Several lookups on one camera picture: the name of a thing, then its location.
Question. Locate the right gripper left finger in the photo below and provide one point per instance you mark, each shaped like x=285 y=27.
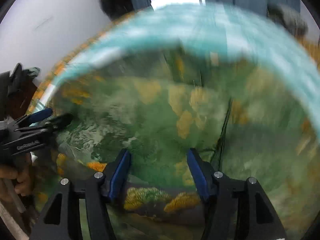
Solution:
x=60 y=217

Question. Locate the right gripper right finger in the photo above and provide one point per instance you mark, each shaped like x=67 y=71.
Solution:
x=221 y=196

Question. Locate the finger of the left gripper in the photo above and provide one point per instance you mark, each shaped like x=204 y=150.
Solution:
x=27 y=120
x=57 y=123

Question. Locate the green landscape print garment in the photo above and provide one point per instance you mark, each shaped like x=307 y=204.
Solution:
x=246 y=118

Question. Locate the dark clothes on cabinet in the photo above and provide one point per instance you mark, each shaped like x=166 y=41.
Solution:
x=21 y=79

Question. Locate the pile of grey clothes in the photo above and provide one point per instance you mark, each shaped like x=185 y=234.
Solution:
x=289 y=18

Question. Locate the person's left hand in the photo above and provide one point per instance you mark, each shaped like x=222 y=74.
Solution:
x=23 y=176

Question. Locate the dark brown wooden cabinet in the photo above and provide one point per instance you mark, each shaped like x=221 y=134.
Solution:
x=15 y=95

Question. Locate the olive orange floral bedsheet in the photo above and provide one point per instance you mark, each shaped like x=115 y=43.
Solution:
x=58 y=68

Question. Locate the teal white checkered blanket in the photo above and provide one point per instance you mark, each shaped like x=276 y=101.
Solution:
x=216 y=30

